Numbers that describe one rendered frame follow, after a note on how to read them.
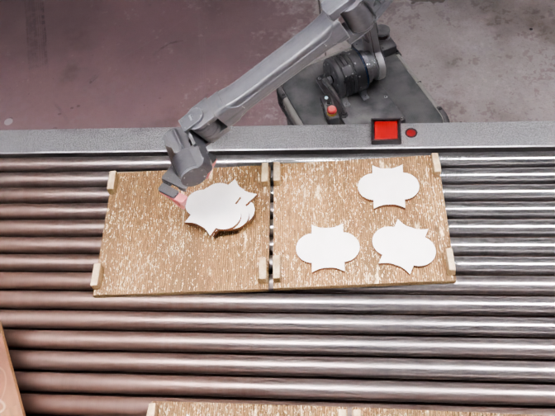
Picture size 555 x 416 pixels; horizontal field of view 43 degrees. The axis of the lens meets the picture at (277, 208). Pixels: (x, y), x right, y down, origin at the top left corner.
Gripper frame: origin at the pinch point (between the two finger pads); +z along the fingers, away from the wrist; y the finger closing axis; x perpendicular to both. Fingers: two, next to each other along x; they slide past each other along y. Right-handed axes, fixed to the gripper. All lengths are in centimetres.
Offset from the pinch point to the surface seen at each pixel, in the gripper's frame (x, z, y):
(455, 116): -21, 101, 135
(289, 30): 71, 101, 150
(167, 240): 3.1, 10.6, -9.8
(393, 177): -36.8, 8.1, 30.9
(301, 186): -17.8, 9.7, 18.9
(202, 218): -3.3, 5.9, -2.5
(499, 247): -66, 11, 26
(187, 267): -5.5, 10.6, -13.6
